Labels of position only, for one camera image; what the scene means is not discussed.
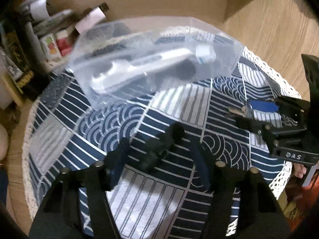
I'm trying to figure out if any blue patterned tablecloth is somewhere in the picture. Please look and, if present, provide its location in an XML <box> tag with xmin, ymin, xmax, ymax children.
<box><xmin>22</xmin><ymin>27</ymin><xmax>303</xmax><ymax>239</ymax></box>

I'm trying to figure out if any stack of papers and books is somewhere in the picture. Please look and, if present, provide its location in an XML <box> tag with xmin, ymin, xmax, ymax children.
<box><xmin>18</xmin><ymin>0</ymin><xmax>110</xmax><ymax>65</ymax></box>

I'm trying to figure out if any person right hand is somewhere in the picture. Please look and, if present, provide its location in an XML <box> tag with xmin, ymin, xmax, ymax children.
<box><xmin>292</xmin><ymin>164</ymin><xmax>307</xmax><ymax>179</ymax></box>

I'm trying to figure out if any clear plastic box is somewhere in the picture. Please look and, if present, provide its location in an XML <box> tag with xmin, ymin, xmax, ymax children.
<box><xmin>67</xmin><ymin>16</ymin><xmax>244</xmax><ymax>109</ymax></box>

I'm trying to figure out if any silver white handheld device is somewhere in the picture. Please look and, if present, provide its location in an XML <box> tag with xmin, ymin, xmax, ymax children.
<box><xmin>90</xmin><ymin>43</ymin><xmax>217</xmax><ymax>94</ymax></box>

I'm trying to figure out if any white small box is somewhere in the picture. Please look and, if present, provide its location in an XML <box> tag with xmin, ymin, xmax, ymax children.
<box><xmin>75</xmin><ymin>7</ymin><xmax>106</xmax><ymax>34</ymax></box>

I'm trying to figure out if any bunch of keys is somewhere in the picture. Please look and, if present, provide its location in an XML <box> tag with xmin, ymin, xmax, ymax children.
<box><xmin>225</xmin><ymin>99</ymin><xmax>279</xmax><ymax>121</ymax></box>

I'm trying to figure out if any dark wine bottle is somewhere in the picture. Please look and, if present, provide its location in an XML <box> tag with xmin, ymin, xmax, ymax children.
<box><xmin>1</xmin><ymin>20</ymin><xmax>50</xmax><ymax>101</ymax></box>

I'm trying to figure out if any black cylindrical clip object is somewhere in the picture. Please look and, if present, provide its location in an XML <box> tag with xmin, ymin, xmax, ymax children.
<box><xmin>139</xmin><ymin>122</ymin><xmax>185</xmax><ymax>173</ymax></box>

